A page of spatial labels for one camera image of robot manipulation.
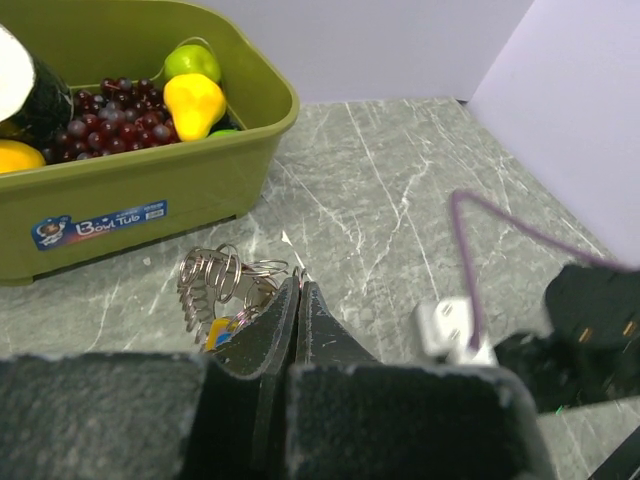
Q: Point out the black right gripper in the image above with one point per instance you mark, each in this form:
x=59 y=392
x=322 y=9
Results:
x=591 y=354

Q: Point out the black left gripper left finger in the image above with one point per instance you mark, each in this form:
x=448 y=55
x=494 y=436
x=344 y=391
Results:
x=153 y=415

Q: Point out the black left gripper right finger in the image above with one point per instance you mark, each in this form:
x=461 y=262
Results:
x=349 y=419

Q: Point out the yellow key tag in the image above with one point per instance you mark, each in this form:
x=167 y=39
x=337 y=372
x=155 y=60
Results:
x=221 y=330

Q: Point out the olive green plastic tub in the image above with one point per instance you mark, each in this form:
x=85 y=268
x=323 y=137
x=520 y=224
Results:
x=65 y=214

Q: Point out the yellow pear toy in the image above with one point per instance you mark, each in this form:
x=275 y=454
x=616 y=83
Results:
x=195 y=103

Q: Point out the dark red grape bunch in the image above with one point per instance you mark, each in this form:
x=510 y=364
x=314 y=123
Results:
x=121 y=116

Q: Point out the yellow lemon toy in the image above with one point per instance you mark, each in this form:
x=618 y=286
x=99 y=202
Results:
x=16 y=156

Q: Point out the green apple toy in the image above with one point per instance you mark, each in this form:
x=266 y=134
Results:
x=192 y=58

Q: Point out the white black cylinder toy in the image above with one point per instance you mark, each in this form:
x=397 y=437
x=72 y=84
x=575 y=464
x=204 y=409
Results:
x=35 y=101

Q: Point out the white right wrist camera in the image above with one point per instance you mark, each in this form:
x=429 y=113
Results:
x=445 y=329

